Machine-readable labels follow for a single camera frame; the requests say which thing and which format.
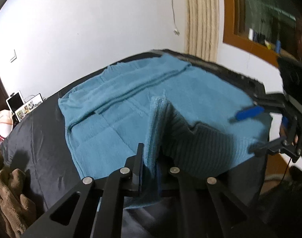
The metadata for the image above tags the brown fleece garment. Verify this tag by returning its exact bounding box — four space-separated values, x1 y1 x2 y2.
0 146 37 238

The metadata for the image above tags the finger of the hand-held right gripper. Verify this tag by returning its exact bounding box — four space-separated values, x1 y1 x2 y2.
230 93 290 123
249 139 302 163

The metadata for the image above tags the beige curtain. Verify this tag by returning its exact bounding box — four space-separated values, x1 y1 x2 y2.
184 0 219 62

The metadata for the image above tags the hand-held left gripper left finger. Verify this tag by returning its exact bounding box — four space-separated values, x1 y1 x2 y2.
21 142 145 238

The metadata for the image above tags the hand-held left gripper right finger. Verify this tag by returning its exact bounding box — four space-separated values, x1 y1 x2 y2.
156 165 278 238

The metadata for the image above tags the white tablet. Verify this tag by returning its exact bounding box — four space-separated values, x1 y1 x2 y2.
6 91 25 111

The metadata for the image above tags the wooden window frame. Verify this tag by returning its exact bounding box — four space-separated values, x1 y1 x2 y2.
222 0 302 67

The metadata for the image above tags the pale pink cloth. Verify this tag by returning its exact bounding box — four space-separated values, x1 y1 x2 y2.
0 109 16 142

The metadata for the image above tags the teal knit sweater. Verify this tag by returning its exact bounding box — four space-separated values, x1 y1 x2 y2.
58 55 273 210

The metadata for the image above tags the photo frame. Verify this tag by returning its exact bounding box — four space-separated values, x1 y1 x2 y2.
15 93 44 122

